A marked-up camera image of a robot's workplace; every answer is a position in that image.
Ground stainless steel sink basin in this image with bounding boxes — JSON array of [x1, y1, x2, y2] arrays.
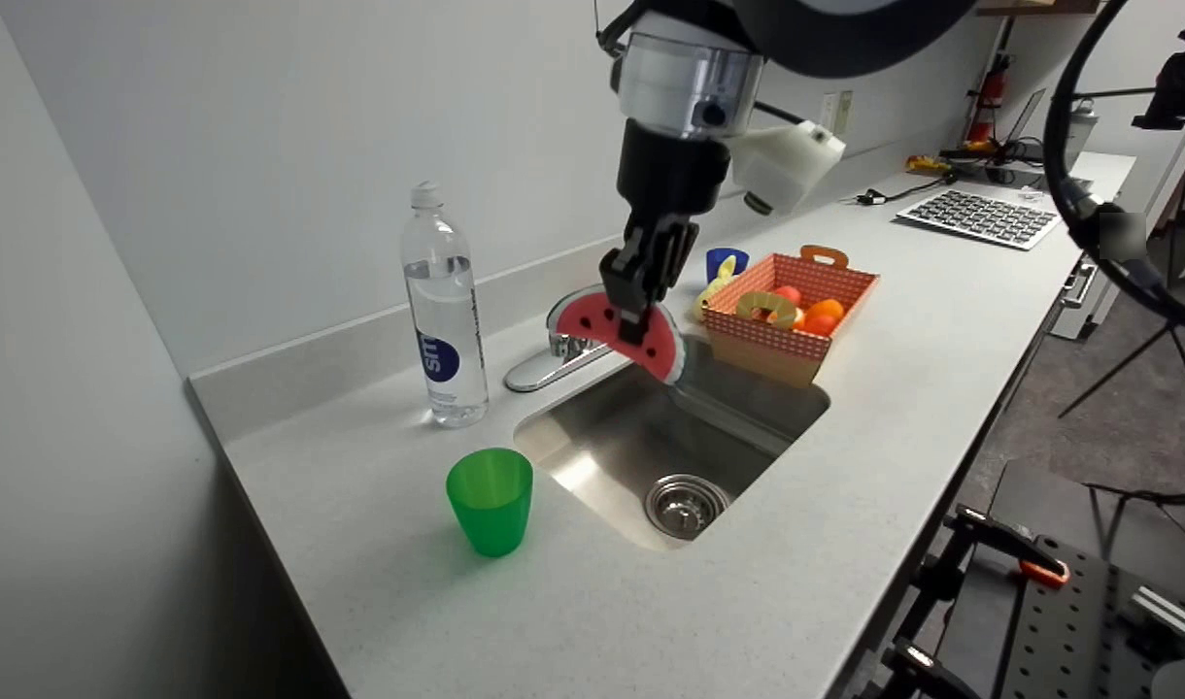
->
[[508, 339, 834, 551]]

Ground red fire extinguisher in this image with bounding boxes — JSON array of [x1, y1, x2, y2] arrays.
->
[[959, 49, 1018, 155]]

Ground green plastic cup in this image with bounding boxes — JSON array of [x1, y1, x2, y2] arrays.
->
[[443, 442, 540, 563]]

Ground black clamp orange handle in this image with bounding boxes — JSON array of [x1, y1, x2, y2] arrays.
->
[[942, 499, 1077, 594]]

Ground watermelon slice plush toy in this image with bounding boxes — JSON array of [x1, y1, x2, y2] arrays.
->
[[543, 286, 687, 388]]

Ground grey computer keyboard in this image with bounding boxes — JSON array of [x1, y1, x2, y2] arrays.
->
[[894, 182, 1064, 257]]

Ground black tripod legs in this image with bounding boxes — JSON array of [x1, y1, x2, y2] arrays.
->
[[1053, 314, 1185, 458]]

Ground clear plastic water bottle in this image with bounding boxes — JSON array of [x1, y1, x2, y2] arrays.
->
[[398, 177, 495, 429]]

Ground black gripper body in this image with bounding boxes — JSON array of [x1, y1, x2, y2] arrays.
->
[[614, 116, 735, 271]]

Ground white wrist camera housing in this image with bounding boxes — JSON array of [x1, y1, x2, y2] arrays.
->
[[726, 102, 853, 222]]

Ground orange half toy fruit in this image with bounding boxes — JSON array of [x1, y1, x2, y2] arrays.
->
[[797, 293, 853, 343]]

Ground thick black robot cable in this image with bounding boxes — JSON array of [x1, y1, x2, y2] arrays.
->
[[1038, 0, 1185, 339]]

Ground black perforated metal plate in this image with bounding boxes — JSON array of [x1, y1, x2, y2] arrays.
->
[[934, 539, 1185, 699]]

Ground red checkered basket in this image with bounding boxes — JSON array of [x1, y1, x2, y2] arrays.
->
[[700, 242, 881, 388]]

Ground chrome sink faucet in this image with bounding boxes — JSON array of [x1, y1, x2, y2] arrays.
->
[[499, 314, 623, 398]]

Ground blue plastic bowl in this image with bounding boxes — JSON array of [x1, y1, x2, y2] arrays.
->
[[702, 243, 755, 286]]

